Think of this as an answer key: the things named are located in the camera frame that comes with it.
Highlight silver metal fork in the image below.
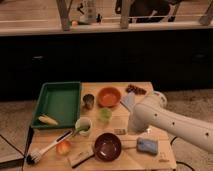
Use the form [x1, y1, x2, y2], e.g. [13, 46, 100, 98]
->
[114, 129, 127, 135]

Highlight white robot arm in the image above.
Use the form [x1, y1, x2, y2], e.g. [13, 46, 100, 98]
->
[129, 91, 213, 153]

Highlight orange bowl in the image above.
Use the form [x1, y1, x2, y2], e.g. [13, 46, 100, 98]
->
[97, 87, 121, 107]

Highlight dark purple bowl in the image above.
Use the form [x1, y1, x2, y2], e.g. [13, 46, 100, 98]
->
[93, 133, 122, 162]

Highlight small metal cup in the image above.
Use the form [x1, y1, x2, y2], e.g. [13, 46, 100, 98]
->
[83, 94, 94, 109]

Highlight light blue cloth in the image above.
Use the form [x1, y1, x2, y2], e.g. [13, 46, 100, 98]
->
[121, 92, 135, 112]

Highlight small green cup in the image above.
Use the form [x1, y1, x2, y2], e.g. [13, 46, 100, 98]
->
[99, 108, 112, 123]

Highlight white mug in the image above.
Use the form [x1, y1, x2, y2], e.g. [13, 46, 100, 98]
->
[75, 117, 92, 136]

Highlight green plastic tray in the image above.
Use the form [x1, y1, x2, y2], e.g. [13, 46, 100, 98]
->
[31, 82, 81, 129]

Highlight green spoon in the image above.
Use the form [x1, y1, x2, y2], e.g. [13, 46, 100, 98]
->
[71, 125, 90, 138]

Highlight wooden table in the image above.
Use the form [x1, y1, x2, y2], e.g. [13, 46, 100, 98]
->
[23, 82, 177, 171]

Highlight blue sponge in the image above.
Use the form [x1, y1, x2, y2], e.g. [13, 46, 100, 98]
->
[136, 138, 158, 155]

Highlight red yellow apple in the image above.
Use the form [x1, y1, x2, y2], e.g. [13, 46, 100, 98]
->
[56, 140, 71, 155]

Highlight white dish brush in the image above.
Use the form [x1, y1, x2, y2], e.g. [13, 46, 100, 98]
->
[26, 131, 72, 165]

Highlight wooden block with black handle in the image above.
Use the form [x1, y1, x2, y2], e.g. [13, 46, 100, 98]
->
[68, 150, 94, 168]

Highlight black cable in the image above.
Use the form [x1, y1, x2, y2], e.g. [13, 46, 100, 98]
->
[170, 135, 198, 171]

